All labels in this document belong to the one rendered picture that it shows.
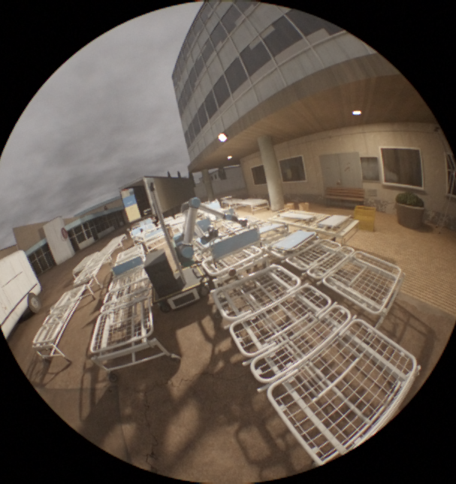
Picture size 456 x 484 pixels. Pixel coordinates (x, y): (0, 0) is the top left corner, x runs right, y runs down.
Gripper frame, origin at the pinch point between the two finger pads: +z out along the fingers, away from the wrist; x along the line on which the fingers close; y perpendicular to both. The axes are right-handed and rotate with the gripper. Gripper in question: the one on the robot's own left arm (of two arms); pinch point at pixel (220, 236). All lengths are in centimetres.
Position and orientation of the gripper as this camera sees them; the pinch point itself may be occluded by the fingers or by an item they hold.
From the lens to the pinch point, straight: 185.9
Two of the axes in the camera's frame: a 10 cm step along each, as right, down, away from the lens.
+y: 8.7, -3.5, 3.5
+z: 4.7, 3.8, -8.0
